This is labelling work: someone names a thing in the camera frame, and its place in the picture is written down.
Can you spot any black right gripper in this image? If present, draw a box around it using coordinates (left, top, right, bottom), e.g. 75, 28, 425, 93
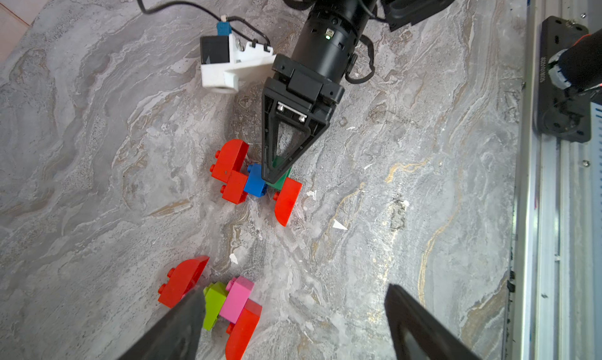
262, 55, 345, 184

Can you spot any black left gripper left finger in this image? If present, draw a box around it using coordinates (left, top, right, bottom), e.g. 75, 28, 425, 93
119, 289, 206, 360

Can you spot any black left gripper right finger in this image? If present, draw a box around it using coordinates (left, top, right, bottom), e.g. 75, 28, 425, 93
384, 284, 478, 359

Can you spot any dark green lego brick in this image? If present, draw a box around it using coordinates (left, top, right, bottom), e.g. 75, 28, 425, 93
267, 156, 292, 191

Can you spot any red curved lego brick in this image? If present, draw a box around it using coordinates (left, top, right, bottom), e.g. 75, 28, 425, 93
158, 256, 210, 308
210, 139, 249, 183

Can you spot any lime green lego brick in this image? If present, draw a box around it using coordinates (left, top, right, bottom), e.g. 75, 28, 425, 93
203, 282, 228, 331

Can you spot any red lego brick base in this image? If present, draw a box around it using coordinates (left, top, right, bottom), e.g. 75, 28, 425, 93
225, 299, 263, 360

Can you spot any blue lego brick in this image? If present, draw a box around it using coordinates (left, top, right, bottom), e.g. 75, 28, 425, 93
244, 164, 267, 197

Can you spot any pink lego brick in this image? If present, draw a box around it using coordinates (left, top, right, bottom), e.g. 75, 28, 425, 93
219, 276, 255, 324

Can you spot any red lego brick front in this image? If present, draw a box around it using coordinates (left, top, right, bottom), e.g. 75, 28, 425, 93
274, 178, 303, 227

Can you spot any small red square lego brick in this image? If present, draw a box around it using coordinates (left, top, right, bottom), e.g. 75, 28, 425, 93
220, 170, 248, 204

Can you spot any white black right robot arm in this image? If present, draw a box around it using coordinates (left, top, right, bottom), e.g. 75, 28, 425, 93
262, 0, 455, 183

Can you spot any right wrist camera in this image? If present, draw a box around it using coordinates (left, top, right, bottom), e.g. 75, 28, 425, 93
200, 18, 276, 94

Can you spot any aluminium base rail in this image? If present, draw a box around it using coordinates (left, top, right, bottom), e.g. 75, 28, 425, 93
503, 0, 601, 359

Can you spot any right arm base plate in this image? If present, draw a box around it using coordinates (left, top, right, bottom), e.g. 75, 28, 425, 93
534, 16, 591, 143

